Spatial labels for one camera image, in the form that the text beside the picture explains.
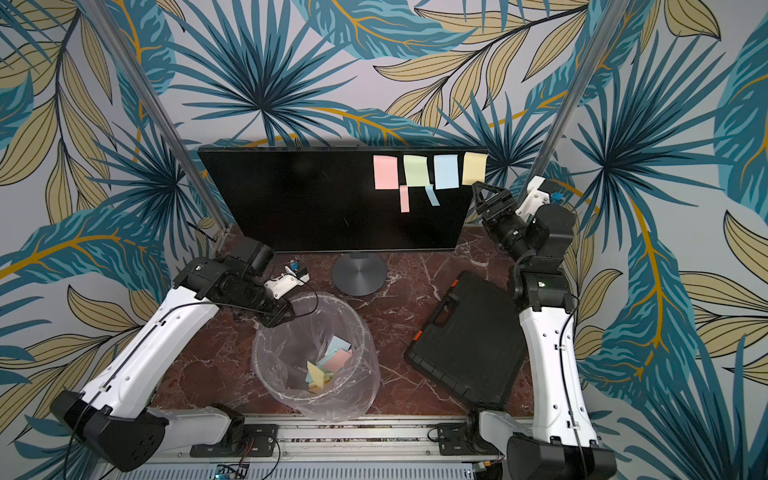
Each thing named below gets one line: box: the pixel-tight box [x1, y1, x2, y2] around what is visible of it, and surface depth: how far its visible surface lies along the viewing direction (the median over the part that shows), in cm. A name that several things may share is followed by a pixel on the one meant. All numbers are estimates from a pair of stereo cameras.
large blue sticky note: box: [434, 154, 459, 190], surface depth 66 cm
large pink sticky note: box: [373, 155, 399, 190], surface depth 65 cm
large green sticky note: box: [403, 155, 430, 187], surface depth 65 cm
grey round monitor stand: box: [332, 252, 387, 296], surface depth 108 cm
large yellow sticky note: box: [462, 152, 488, 186], surface depth 65 cm
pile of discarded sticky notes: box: [305, 335, 353, 394], surface depth 79 cm
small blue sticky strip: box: [424, 184, 441, 207], surface depth 70 cm
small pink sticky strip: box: [399, 185, 410, 213], surface depth 71 cm
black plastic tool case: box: [404, 271, 528, 411], surface depth 82 cm
